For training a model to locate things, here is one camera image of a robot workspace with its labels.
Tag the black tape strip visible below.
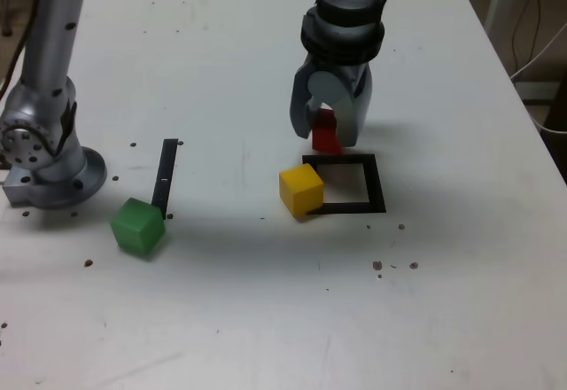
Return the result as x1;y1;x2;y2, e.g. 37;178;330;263
151;138;179;221

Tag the white cable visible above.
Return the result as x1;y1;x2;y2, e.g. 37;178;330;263
529;102;567;135
509;21;567;82

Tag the black tape square outline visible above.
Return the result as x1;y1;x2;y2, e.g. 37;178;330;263
301;153;387;215

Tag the grey box on floor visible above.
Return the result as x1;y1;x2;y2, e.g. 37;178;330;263
513;80;560;105

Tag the yellow cube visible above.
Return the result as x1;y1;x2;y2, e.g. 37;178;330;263
278;163;325;220

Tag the green cube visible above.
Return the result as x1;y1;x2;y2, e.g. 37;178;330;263
109;198;167;261

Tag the red cube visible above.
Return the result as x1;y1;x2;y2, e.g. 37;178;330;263
311;108;343;156

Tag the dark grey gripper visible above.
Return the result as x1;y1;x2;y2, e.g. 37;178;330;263
290;55;373;148

